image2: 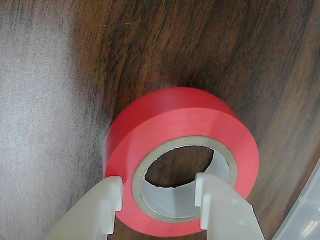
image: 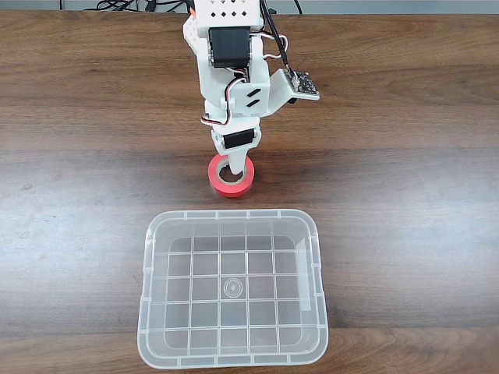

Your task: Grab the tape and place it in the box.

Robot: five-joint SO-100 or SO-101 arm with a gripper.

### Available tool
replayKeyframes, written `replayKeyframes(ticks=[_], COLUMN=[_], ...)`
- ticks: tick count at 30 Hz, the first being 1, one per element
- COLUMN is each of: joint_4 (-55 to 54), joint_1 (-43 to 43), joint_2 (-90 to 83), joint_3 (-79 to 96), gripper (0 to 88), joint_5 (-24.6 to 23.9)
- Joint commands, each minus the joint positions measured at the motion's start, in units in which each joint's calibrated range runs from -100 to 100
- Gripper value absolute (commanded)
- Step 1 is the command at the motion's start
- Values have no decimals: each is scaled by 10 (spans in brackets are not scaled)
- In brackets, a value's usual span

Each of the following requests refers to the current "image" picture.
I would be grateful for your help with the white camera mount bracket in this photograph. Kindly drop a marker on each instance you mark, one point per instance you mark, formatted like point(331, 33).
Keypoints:
point(278, 91)

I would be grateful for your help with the small camera module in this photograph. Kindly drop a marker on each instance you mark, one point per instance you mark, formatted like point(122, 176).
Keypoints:
point(306, 83)

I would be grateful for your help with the red tape roll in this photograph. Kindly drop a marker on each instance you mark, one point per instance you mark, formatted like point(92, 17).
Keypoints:
point(218, 185)

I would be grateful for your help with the clear plastic storage box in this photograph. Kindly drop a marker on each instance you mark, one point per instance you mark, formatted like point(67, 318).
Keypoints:
point(175, 350)

